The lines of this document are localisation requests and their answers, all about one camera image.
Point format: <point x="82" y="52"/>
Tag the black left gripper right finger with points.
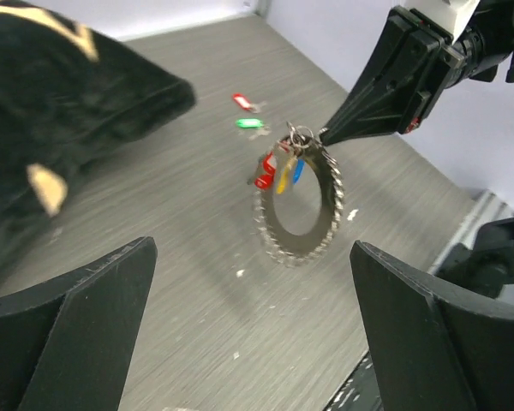
<point x="435" y="345"/>

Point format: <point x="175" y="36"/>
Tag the blue key tag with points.
<point x="298" y="170"/>

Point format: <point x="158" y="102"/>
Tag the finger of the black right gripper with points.
<point x="371" y="81"/>
<point x="395" y="112"/>

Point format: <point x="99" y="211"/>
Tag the green key tag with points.
<point x="257" y="127"/>

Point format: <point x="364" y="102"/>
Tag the red key tag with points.
<point x="246" y="104"/>
<point x="265" y="171"/>

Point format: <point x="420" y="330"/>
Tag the yellow key tag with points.
<point x="285" y="175"/>

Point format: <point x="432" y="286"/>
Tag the black floral plush blanket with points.
<point x="68" y="96"/>

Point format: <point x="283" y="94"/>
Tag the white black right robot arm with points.
<point x="485" y="43"/>

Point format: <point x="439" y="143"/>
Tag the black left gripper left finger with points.
<point x="66" y="344"/>

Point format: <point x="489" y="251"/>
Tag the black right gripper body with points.
<point x="417" y="54"/>

